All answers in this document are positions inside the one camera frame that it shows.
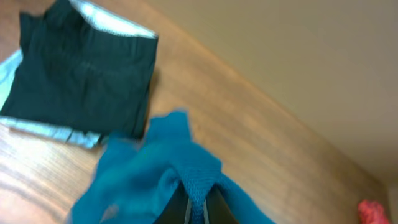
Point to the black folded shorts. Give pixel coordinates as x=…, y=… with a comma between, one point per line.
x=77, y=75

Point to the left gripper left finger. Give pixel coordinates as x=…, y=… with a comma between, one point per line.
x=178, y=209

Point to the blue t-shirt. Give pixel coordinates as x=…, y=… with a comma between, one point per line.
x=135, y=185

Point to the red printed t-shirt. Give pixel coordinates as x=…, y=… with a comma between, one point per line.
x=372, y=212

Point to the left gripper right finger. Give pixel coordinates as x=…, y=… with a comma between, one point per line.
x=216, y=210

